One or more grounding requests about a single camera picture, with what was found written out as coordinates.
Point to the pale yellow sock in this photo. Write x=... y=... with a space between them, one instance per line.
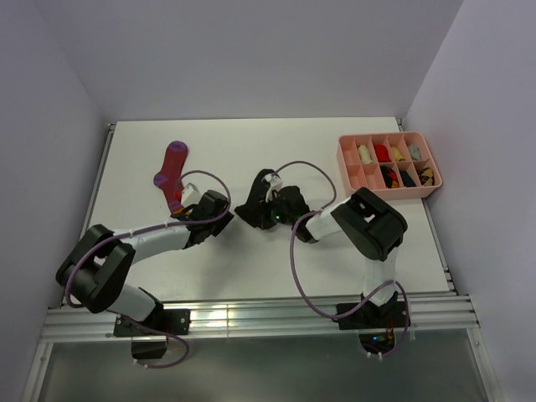
x=365 y=155

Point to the navy rolled sock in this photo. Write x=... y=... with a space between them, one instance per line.
x=407 y=180

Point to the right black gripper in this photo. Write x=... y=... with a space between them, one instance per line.
x=277 y=200

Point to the red rolled sock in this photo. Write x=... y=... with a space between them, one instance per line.
x=382 y=153

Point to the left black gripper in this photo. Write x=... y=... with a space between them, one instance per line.
x=223 y=221

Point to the yellow rolled sock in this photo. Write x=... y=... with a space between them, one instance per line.
x=398 y=156

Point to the grey rolled sock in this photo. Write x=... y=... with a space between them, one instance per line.
x=414 y=152

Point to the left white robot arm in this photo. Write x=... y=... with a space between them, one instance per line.
x=96 y=269

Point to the pink divided organizer box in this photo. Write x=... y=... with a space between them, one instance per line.
x=356 y=175

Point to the aluminium frame rail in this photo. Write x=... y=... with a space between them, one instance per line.
x=255 y=319

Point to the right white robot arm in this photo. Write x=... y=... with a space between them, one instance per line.
x=374 y=228

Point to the argyle rolled sock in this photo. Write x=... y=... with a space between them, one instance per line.
x=427 y=176

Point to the black orange rolled sock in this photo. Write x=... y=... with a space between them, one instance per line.
x=390 y=177

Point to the maroon purple orange sock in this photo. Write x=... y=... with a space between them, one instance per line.
x=168 y=178

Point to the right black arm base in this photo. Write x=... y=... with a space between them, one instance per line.
x=394 y=314

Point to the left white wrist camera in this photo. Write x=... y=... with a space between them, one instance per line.
x=187 y=194

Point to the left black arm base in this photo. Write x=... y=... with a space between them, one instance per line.
x=151 y=338

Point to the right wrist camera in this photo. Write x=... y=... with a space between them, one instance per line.
x=273 y=185

